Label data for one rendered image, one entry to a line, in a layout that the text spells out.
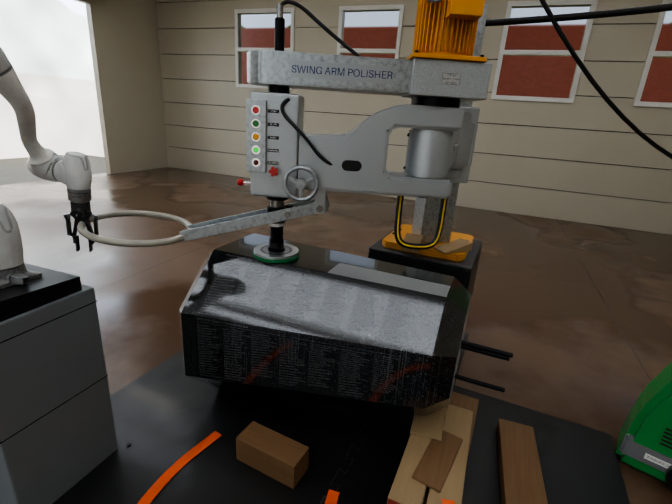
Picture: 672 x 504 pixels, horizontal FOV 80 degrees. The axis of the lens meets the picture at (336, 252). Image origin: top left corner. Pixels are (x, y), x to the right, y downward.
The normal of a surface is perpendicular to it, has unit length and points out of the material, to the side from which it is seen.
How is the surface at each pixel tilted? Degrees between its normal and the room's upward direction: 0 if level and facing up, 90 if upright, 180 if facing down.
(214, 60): 90
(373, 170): 90
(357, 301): 45
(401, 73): 90
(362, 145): 90
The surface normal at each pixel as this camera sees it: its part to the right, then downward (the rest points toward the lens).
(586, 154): -0.37, 0.29
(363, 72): -0.01, 0.33
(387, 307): -0.21, -0.47
